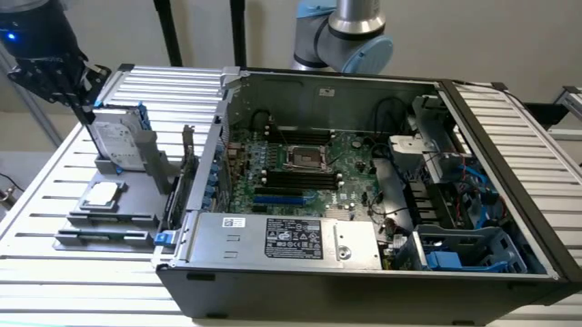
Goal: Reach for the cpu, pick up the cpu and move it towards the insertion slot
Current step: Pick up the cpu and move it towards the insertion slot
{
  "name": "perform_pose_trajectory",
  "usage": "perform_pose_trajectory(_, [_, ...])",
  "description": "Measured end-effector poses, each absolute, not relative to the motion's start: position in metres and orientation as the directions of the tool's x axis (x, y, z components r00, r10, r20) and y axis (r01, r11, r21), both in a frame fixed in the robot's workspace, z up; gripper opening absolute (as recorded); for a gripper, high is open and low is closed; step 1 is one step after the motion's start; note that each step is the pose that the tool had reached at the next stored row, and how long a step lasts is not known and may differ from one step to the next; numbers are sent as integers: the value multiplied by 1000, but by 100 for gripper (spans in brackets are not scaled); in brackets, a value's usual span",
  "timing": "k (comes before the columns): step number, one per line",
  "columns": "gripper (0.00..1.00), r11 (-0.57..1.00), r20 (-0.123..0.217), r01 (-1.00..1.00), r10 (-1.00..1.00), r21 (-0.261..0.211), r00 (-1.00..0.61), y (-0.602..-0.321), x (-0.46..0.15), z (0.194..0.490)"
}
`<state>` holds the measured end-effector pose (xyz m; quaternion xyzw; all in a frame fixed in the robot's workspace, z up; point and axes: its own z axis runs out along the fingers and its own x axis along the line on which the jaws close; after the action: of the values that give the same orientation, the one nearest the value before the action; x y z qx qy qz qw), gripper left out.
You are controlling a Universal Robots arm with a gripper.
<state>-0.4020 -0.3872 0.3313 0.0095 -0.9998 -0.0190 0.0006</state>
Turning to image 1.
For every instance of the green motherboard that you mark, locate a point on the green motherboard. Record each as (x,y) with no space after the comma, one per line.
(354,170)

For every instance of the black open PC case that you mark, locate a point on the black open PC case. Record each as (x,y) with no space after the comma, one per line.
(318,293)

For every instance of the blue case latch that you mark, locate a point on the blue case latch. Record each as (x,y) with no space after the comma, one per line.
(165,238)

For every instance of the grey parts rack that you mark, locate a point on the grey parts rack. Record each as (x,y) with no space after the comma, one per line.
(137,197)

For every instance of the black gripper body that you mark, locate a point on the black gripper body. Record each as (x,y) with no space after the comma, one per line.
(37,30)

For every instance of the silver CPU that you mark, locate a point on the silver CPU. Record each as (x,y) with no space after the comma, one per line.
(106,194)

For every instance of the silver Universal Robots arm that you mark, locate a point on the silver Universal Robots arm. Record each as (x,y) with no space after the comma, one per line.
(346,20)

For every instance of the blue plastic disk bay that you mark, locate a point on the blue plastic disk bay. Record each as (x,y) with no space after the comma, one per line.
(460,235)

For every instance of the CPU socket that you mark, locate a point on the CPU socket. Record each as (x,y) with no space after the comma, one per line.
(304,158)

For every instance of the silver power supply unit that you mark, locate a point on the silver power supply unit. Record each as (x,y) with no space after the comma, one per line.
(246,248)

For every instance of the black fan shroud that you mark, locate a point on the black fan shroud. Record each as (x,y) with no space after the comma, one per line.
(422,201)

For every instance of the black stand pole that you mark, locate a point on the black stand pole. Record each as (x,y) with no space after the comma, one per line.
(169,30)
(238,30)

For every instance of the silver metal drive cage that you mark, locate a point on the silver metal drive cage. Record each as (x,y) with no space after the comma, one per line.
(409,146)

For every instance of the black box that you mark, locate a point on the black box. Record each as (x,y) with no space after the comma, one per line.
(544,114)

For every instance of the blue expansion slot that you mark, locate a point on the blue expansion slot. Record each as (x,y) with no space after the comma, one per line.
(278,199)

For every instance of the aluminium profile rail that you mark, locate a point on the aluminium profile rail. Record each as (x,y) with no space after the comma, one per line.
(568,102)

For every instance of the graphics card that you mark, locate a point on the graphics card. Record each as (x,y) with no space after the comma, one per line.
(182,190)

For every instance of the hard disk with blue rails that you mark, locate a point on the hard disk with blue rails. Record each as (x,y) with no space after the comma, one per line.
(115,136)

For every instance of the black RAM slot bank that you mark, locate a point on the black RAM slot bank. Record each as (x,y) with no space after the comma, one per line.
(301,137)
(302,179)

